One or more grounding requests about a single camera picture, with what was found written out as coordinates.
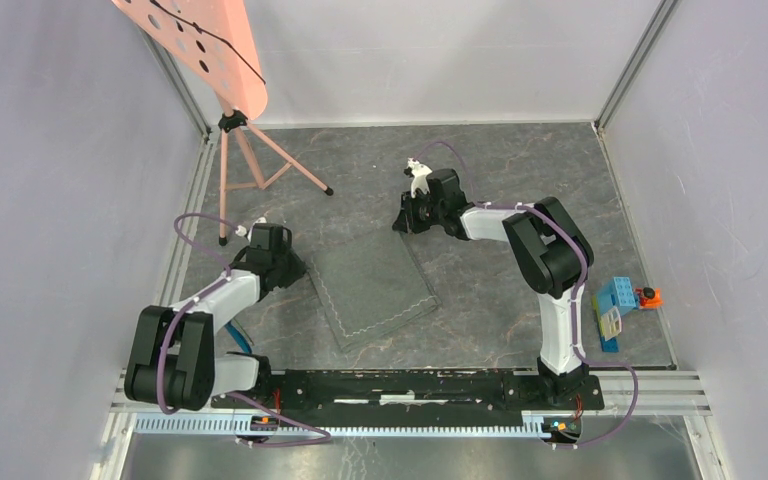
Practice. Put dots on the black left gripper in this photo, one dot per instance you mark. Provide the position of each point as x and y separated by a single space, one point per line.
297 266

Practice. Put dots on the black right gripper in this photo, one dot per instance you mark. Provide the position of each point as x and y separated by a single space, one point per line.
407 220

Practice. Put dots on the grey cloth napkin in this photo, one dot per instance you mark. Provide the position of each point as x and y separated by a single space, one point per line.
370 287

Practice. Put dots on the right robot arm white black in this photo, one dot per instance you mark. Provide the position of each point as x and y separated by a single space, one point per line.
549 249

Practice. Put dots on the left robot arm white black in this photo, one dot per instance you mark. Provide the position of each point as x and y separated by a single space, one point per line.
173 363

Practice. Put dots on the yellow toy block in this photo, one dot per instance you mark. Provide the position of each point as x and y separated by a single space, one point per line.
598 313

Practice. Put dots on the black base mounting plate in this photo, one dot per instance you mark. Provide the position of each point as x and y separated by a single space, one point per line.
423 397

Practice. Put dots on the blue toy brick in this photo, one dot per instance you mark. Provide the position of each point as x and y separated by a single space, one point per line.
618 292

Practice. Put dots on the white toy piece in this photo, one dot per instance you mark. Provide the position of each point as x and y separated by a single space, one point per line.
610 323

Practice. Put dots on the blue flat toy plate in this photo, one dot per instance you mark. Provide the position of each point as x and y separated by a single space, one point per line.
609 345

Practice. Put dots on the pink music stand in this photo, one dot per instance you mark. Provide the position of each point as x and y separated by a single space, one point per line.
214 40

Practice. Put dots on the orange toy piece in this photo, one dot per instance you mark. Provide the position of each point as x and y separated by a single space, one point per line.
648 298

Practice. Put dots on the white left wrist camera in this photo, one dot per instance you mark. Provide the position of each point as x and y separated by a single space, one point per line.
244 231

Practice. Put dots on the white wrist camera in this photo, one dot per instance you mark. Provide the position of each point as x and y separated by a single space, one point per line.
244 231
418 173

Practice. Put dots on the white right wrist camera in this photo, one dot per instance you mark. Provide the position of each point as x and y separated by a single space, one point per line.
418 173

